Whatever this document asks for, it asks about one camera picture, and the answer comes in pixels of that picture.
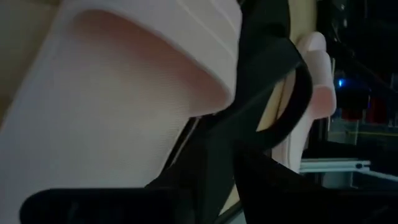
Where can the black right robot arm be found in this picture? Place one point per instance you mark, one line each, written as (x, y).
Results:
(354, 37)

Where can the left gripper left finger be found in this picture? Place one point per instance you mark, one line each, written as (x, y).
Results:
(109, 207)

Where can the pink slide sandal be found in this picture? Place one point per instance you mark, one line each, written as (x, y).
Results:
(320, 77)
(109, 109)

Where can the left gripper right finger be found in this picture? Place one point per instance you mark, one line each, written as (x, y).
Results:
(311, 205)

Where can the black flip-flop sandal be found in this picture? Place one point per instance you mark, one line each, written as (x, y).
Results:
(267, 59)

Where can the silver aluminium rail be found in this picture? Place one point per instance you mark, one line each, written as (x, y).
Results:
(335, 165)

